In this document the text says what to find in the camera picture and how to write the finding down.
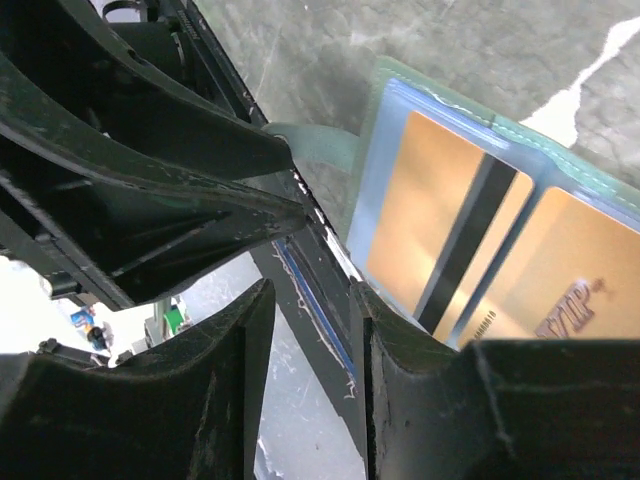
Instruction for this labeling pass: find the mint green card holder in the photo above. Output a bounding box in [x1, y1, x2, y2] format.
[267, 57, 639, 348]

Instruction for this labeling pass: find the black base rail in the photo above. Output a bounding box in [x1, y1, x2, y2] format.
[166, 1, 367, 479]

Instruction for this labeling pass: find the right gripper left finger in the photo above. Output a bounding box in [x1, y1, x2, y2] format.
[1, 279, 276, 479]

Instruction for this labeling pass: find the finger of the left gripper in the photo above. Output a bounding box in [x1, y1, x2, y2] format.
[1, 1, 293, 181]
[1, 59, 306, 310]

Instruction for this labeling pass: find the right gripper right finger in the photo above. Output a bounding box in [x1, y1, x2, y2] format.
[350, 282, 639, 479]

